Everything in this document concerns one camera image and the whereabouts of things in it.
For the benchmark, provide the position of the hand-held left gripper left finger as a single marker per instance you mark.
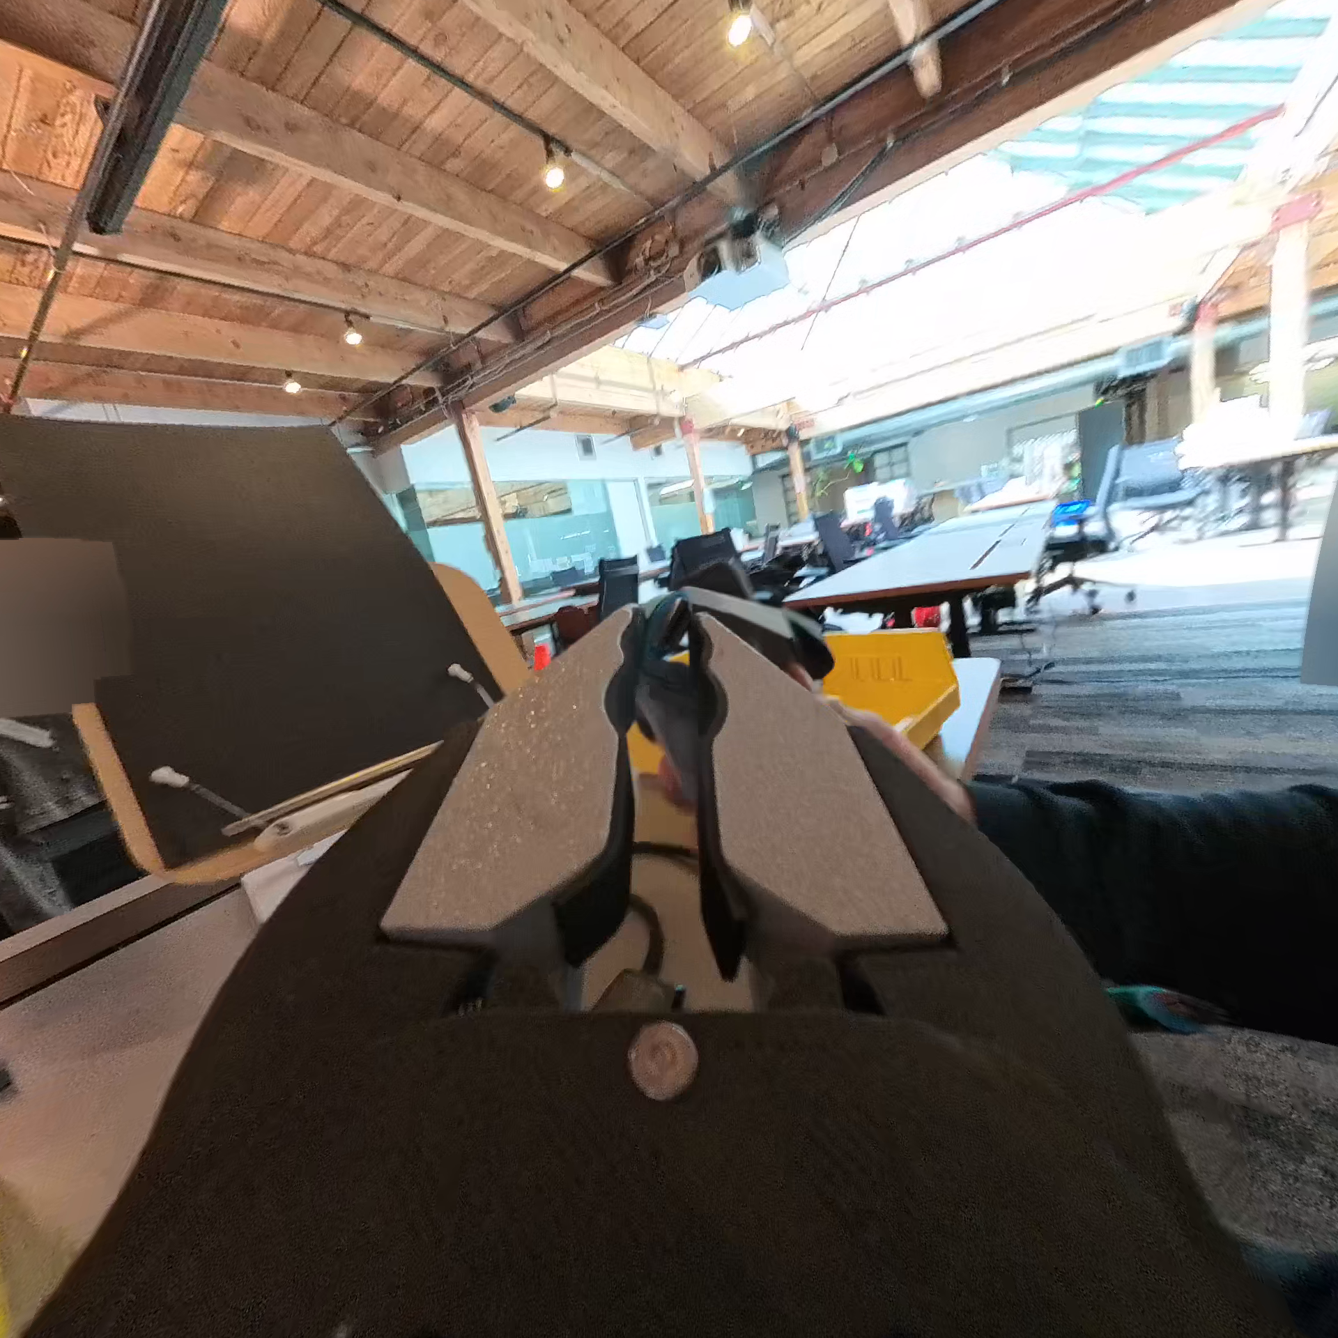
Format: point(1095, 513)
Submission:
point(511, 825)

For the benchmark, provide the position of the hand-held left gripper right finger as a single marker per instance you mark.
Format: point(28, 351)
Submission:
point(815, 837)

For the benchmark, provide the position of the yellow plastic bin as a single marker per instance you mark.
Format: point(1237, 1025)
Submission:
point(898, 679)

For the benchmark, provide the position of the person's right forearm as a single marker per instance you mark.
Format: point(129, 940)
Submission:
point(1150, 899)

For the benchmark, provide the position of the person's right hand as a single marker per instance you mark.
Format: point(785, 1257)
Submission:
point(909, 759)

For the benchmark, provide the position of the black office chair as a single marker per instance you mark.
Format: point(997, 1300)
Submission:
point(618, 585)
point(710, 555)

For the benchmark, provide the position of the long white office table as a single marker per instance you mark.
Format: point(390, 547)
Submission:
point(939, 564)

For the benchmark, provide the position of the white board stand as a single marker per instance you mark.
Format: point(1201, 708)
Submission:
point(286, 832)

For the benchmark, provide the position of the grey office chair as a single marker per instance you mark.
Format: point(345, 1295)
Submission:
point(1086, 523)

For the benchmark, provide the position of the ceiling mounted device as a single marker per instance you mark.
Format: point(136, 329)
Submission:
point(742, 262)

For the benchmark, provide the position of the black ceiling rail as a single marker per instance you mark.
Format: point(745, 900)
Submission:
point(156, 104)

